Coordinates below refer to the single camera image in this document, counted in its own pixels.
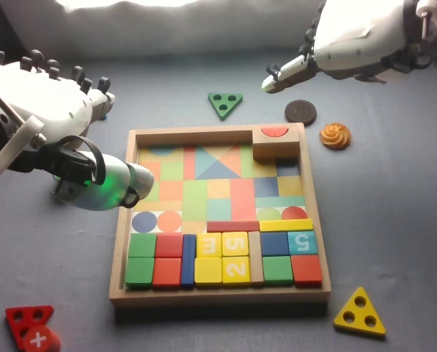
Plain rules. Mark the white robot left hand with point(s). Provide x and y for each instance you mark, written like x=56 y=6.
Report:
x=50 y=99

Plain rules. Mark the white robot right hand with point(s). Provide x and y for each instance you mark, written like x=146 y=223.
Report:
x=361 y=33

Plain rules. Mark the natural wood arch block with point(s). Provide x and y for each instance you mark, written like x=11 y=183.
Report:
x=277 y=150

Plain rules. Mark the red half-round block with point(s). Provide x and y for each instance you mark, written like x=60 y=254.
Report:
x=274 y=131

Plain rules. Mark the round chocolate cookie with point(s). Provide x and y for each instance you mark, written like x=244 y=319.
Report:
x=301 y=111

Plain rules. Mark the orange swirl cookie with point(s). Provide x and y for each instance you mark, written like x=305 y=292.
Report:
x=336 y=136

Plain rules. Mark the green triangle with holes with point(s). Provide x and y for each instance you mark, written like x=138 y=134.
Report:
x=225 y=101

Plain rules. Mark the white fabric backdrop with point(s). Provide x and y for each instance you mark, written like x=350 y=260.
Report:
x=189 y=25

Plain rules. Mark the grey table cloth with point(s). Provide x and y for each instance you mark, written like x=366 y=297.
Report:
x=387 y=238

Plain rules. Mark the red triangle with holes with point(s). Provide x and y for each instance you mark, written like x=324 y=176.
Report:
x=28 y=322

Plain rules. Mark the red cylinder with white cross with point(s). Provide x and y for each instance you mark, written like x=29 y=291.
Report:
x=47 y=331

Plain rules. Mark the wooden puzzle tray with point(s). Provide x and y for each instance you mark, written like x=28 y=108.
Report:
x=218 y=295

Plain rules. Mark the yellow triangle with holes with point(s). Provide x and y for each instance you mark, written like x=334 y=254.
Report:
x=359 y=312

